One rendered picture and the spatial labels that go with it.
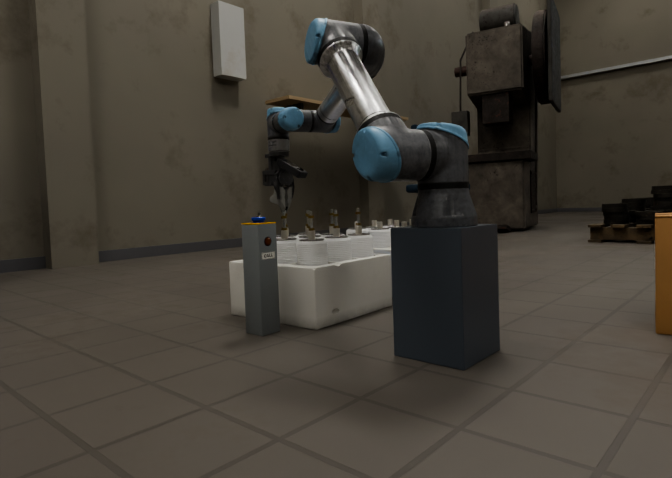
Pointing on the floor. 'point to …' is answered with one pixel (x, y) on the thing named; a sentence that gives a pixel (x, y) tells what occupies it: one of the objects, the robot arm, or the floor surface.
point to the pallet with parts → (632, 218)
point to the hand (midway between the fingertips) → (285, 209)
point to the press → (509, 109)
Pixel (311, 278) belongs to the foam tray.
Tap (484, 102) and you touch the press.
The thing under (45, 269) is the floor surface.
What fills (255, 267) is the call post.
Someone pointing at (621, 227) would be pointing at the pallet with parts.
